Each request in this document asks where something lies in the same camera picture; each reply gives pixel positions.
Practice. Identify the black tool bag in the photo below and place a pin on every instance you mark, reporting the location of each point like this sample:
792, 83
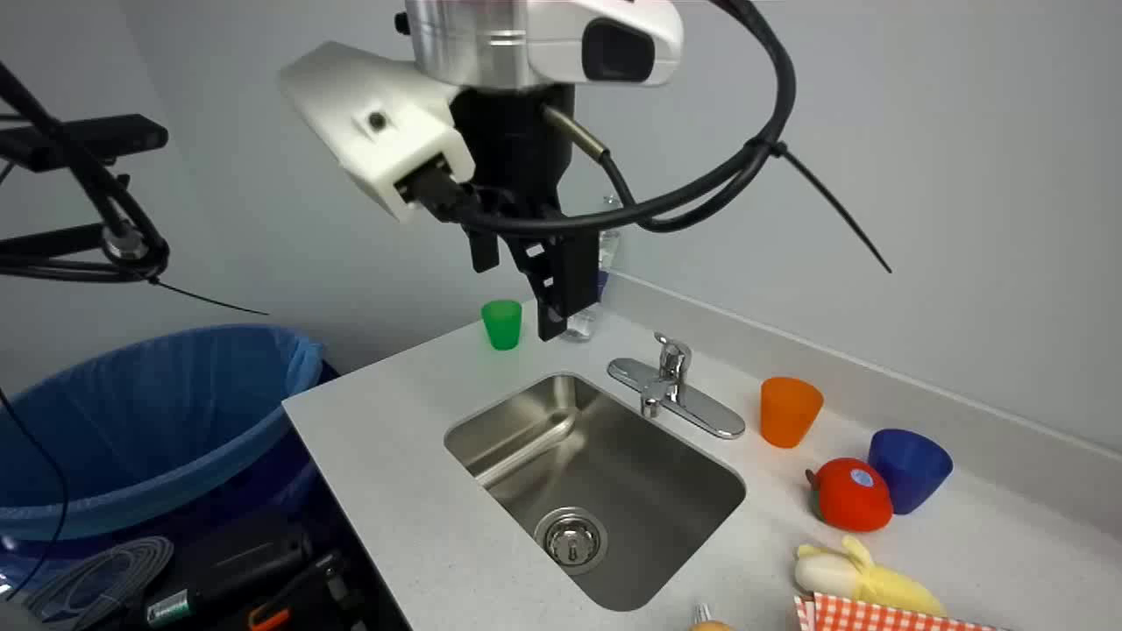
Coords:
258, 584

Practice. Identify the chrome faucet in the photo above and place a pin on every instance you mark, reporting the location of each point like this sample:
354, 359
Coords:
672, 386

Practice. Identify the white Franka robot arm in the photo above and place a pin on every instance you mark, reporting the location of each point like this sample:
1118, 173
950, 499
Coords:
493, 36

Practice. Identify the stainless steel sink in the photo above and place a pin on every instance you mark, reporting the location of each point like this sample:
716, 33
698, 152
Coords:
598, 492

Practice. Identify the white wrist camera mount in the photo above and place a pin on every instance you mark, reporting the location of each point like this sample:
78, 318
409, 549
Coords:
372, 129

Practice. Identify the black camera stand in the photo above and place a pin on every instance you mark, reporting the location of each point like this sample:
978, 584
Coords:
82, 144

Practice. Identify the red checkered basket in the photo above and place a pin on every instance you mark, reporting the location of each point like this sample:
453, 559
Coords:
888, 616

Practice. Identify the orange plastic cup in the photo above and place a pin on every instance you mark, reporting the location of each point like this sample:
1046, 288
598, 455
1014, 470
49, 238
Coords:
791, 412

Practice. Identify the grey fabric item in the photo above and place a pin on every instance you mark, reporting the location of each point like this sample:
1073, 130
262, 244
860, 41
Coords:
100, 579

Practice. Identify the blue trash bin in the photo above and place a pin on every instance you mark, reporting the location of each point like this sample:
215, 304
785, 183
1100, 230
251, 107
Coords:
140, 432

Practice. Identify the yellow banana plush toy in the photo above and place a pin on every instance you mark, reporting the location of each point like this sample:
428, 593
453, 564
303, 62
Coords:
864, 579

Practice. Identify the thin black zip tie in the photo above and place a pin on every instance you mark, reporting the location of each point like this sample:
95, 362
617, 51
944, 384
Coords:
834, 213

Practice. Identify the blue plastic cup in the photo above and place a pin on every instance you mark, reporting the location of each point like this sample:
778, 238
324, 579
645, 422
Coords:
912, 469

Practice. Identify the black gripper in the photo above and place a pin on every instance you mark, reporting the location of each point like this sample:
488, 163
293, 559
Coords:
512, 152

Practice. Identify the green plastic cup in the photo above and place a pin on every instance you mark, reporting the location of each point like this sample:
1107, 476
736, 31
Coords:
501, 323

